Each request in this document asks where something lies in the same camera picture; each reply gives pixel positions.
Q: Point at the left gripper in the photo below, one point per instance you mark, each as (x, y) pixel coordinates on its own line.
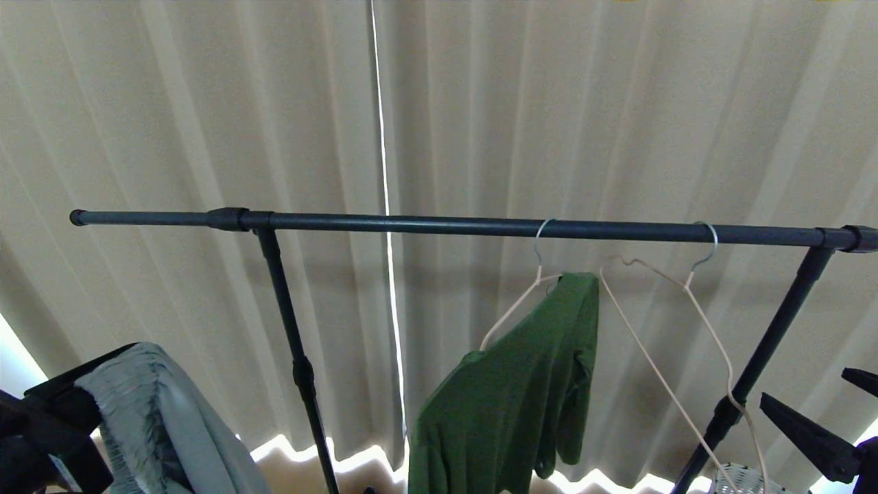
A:
(34, 453)

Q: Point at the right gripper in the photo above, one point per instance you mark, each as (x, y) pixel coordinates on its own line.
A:
(870, 466)

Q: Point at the pale grey shorts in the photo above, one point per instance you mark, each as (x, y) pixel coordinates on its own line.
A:
(178, 425)

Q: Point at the pink clothes hanger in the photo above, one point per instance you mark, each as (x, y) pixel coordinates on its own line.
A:
(715, 241)
(511, 313)

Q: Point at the green long-sleeved shirt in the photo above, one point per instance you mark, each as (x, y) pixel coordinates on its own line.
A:
(507, 398)

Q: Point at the white laundry basket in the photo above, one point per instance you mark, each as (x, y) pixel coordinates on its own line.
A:
(748, 480)

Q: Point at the black clothes rack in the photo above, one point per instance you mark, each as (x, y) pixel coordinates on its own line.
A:
(411, 224)

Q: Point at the beige curtain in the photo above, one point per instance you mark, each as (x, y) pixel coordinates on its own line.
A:
(206, 103)

